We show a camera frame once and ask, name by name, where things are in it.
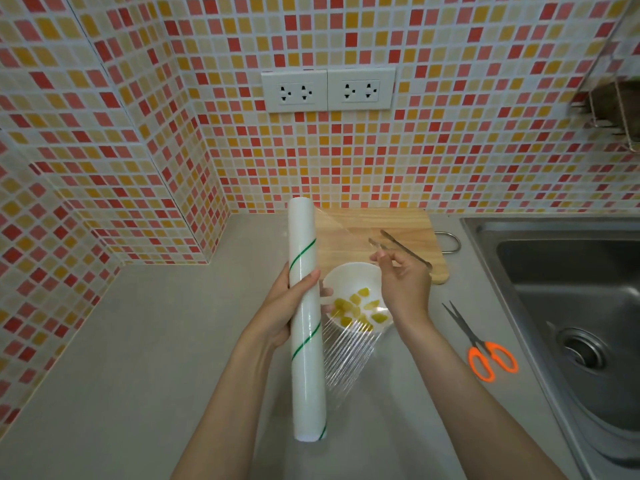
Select person's right forearm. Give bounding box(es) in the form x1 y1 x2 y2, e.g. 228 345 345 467
395 315 569 480

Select orange handled scissors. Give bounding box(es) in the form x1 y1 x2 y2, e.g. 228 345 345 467
441 300 520 384

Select white plastic wrap roll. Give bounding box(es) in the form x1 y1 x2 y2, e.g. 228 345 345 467
286 197 329 442

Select clear plastic wrap sheet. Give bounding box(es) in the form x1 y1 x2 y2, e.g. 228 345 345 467
313 207 394 397

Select metal wall rack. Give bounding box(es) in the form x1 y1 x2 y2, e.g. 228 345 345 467
569 0 640 154

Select person's right hand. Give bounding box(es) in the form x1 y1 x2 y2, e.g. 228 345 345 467
368 246 434 329

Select person's left hand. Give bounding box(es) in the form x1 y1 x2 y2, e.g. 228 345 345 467
250 268 335 349

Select yellow fruit pieces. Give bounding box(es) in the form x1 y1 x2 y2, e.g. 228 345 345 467
332 287 389 329

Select wooden cutting board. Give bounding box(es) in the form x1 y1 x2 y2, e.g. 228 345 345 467
314 208 450 285

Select white bowl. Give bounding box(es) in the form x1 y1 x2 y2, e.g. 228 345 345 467
321 262 394 332

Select white wall outlet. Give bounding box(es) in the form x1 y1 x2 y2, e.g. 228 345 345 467
260 70 329 114
327 67 397 112

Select person's left forearm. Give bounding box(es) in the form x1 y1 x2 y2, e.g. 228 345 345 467
170 326 282 480

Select stainless steel sink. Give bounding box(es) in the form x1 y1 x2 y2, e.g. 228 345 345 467
459 216 640 480

